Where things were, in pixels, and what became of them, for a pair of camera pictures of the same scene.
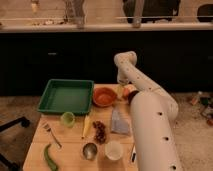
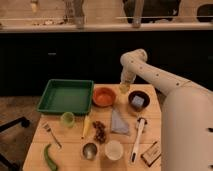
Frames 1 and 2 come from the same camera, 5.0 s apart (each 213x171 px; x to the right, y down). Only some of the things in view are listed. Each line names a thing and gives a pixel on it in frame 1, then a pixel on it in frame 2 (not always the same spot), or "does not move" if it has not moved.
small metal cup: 89,151 does not move
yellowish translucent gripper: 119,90 to 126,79
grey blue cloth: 119,125 does not move
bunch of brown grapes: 100,131 does not move
